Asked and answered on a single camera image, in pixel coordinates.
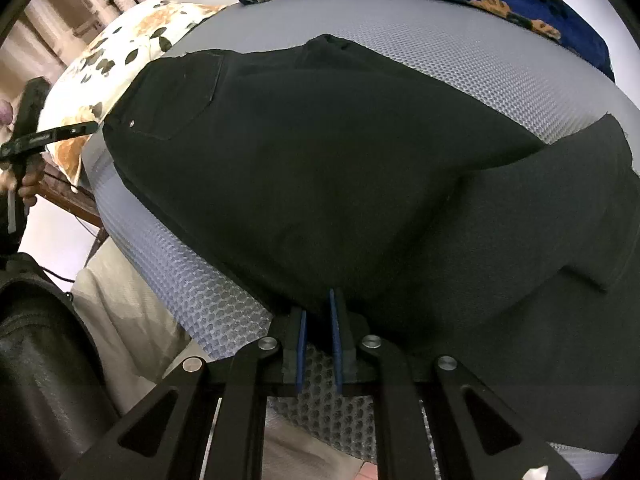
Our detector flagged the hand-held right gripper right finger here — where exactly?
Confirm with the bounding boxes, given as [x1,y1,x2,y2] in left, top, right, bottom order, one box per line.
[327,288,583,480]

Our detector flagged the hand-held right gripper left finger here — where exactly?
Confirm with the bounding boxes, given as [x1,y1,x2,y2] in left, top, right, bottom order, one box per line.
[60,308,308,480]

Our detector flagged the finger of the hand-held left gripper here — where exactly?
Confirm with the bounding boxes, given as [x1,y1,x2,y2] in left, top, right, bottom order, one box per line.
[50,120,99,139]

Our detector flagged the black pants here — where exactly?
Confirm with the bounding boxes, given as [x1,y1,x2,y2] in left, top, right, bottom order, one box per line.
[102,34,640,461]

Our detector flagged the person's left hand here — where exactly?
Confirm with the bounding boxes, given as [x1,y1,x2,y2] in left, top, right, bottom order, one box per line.
[16,158,44,209]

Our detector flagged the white floral pillow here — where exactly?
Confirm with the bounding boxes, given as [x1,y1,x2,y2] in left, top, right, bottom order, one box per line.
[39,0,228,193]

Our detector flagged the beige curtain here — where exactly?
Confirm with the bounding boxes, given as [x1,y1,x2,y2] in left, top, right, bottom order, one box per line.
[14,0,162,107]

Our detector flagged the beige bed sheet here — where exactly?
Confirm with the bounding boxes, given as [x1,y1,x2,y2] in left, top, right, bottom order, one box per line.
[70,237,362,480]

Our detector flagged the black leather item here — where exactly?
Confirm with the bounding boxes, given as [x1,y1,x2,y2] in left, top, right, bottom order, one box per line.
[0,252,124,480]

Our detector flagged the grey mesh mat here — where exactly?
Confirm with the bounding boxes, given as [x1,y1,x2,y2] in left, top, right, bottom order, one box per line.
[82,0,640,466]

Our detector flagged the wooden bed frame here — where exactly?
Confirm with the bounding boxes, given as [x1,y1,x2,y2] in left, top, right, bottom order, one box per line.
[37,170,104,234]

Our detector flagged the black cable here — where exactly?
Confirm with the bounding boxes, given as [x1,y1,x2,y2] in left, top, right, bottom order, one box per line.
[43,170,109,241]

